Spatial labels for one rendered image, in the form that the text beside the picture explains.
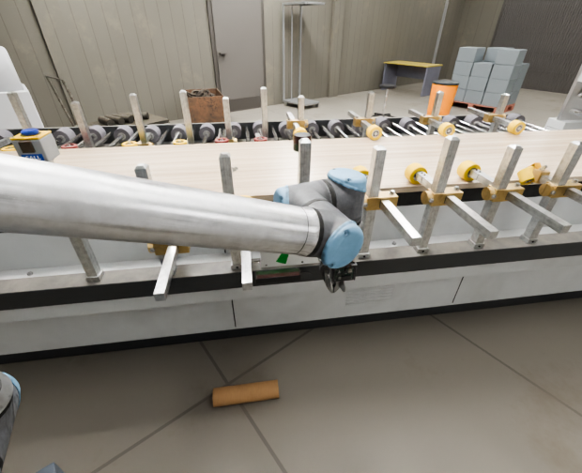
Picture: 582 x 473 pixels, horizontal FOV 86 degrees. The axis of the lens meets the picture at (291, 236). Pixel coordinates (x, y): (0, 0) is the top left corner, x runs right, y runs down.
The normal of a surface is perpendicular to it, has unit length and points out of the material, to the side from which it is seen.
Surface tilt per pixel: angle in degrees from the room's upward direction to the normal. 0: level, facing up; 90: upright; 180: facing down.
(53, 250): 90
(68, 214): 83
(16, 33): 90
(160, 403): 0
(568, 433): 0
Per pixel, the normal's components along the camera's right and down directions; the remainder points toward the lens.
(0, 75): 0.62, 0.29
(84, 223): 0.38, 0.61
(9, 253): 0.15, 0.55
